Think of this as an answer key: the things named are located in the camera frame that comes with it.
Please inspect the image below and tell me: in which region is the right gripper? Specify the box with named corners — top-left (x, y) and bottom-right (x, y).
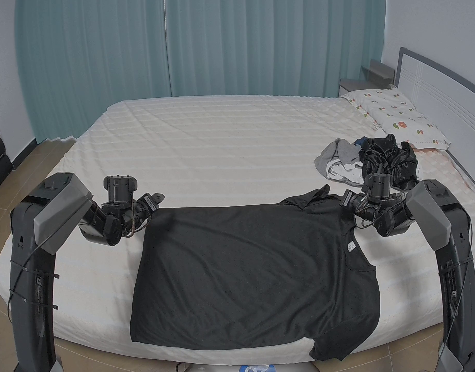
top-left (339, 189), bottom-right (368, 220)

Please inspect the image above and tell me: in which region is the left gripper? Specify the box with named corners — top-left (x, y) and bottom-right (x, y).
top-left (134, 193), bottom-right (159, 217)

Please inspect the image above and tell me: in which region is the black T-shirt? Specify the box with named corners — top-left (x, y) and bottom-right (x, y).
top-left (130, 184), bottom-right (381, 361)

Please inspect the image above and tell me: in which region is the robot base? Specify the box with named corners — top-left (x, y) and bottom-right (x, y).
top-left (183, 364), bottom-right (285, 372)

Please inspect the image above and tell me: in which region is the bed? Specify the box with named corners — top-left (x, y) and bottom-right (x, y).
top-left (0, 47), bottom-right (475, 362)

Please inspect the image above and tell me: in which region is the grey and white garment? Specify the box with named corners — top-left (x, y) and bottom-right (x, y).
top-left (314, 138), bottom-right (368, 188)

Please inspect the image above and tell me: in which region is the black satin garment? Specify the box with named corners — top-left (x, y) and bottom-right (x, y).
top-left (358, 133), bottom-right (419, 191)

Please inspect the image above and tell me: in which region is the white printed pillow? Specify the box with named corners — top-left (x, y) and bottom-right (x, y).
top-left (340, 89), bottom-right (452, 149)

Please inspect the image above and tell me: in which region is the grey bedside table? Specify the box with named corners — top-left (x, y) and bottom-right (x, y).
top-left (339, 59), bottom-right (395, 98)

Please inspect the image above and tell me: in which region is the blue-green curtain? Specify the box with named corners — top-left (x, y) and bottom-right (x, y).
top-left (14, 0), bottom-right (172, 143)
top-left (166, 0), bottom-right (386, 99)

